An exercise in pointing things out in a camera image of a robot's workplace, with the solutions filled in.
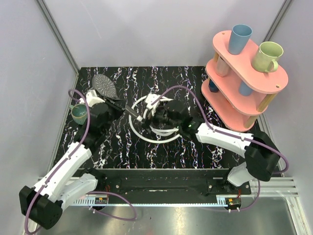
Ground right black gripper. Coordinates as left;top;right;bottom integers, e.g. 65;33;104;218
137;104;180;134

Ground white shower hose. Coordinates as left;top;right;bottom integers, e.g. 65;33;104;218
128;93;180;143

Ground grey shower head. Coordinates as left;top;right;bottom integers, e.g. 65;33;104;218
92;74;143;121

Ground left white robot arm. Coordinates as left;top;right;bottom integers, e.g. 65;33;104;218
19;101;124;230

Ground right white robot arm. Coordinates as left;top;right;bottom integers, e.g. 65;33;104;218
144;97;280;194

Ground teal ceramic cup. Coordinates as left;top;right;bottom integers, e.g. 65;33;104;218
69;104;88;125

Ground dark blue cup bottom shelf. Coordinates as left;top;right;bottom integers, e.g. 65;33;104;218
208;80;219;93

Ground pink three-tier shelf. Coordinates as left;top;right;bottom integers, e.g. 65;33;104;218
201;30;288;132

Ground pink cup middle shelf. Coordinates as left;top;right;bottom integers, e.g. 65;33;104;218
215;56;231;77

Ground light blue cup middle shelf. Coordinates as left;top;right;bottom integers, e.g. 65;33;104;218
239;81;253;96

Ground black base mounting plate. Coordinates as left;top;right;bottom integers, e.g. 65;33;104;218
96;177;251;205

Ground blue tumbler on top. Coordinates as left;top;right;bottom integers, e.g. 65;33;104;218
228;24;252;55

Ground green mug on shelf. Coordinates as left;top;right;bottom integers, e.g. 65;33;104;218
251;41;284;73

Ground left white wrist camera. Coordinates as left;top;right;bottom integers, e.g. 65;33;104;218
85;89;105;108

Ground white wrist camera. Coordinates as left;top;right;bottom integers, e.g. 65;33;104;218
85;89;105;108
144;94;160;118

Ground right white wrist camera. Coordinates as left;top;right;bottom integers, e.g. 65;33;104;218
144;94;160;118

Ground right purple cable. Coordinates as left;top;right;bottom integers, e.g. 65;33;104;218
151;85;290;212

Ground aluminium rail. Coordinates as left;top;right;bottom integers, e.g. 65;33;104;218
259;177;299;197

